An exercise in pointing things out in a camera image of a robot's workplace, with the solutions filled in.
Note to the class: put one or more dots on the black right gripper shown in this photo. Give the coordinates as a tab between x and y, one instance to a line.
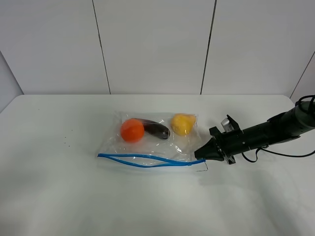
223	146

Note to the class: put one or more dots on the clear zip bag blue zipper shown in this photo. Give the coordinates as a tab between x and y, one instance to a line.
152	152

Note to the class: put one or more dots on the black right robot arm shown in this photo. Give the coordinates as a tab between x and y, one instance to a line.
281	128

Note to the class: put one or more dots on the yellow pear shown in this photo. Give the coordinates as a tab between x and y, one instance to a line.
182	124

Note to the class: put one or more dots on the dark purple eggplant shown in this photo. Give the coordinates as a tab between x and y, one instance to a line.
155	129

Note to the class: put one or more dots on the orange fruit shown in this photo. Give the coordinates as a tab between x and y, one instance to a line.
132	130

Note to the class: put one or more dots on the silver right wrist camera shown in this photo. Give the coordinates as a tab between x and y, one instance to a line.
229	124

